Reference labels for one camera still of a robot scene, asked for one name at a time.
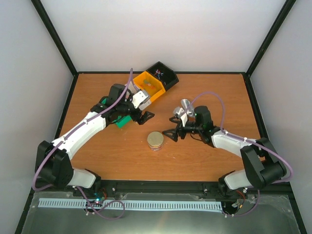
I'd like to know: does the clear plastic jar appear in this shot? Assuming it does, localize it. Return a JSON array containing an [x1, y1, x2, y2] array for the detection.
[[149, 144, 163, 151]]

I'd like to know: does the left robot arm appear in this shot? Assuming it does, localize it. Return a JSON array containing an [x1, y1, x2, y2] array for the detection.
[[35, 84, 154, 196]]

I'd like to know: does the yellow plastic bin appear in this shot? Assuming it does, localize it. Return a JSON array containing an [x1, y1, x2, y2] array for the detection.
[[134, 71, 166, 102]]

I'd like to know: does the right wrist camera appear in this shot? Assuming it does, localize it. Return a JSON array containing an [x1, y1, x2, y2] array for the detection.
[[173, 107, 188, 123]]

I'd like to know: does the black plastic bin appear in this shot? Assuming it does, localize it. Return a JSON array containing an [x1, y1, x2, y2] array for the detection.
[[146, 61, 179, 91]]

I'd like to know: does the white plastic bin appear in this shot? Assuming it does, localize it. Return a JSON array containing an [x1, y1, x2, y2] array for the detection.
[[125, 82, 152, 110]]

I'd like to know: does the green plastic bin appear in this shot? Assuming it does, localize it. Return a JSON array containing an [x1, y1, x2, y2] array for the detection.
[[100, 96, 132, 129]]

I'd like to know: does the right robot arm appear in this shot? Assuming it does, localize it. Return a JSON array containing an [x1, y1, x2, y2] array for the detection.
[[162, 106, 287, 197]]

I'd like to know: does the black aluminium front rail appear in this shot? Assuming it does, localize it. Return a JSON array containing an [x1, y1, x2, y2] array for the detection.
[[42, 180, 293, 200]]

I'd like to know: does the metal scoop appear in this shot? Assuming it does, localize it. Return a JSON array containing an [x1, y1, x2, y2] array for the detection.
[[180, 99, 195, 117]]

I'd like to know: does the gold jar lid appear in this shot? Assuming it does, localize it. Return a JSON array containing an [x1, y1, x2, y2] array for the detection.
[[147, 131, 164, 146]]

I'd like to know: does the blue slotted cable duct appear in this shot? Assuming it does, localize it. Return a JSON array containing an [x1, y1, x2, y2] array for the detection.
[[38, 198, 222, 213]]

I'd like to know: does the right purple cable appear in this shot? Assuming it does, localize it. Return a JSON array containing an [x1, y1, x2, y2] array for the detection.
[[181, 91, 294, 218]]

